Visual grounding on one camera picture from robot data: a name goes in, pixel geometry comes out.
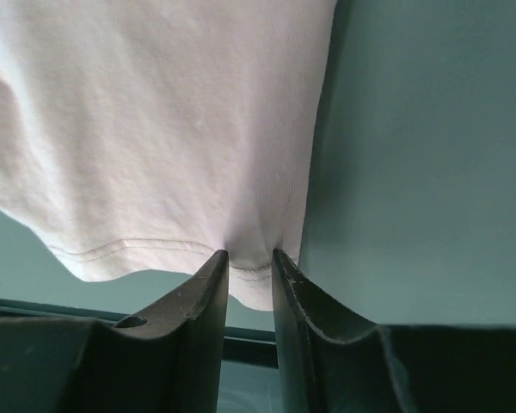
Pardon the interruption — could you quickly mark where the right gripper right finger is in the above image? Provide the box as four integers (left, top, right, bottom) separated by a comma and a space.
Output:
272, 250, 516, 412

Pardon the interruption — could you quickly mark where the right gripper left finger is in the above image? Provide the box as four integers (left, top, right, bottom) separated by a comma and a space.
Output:
0, 250, 229, 412

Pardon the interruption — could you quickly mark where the pink t shirt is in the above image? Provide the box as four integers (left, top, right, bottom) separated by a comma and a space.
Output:
0, 1, 335, 311

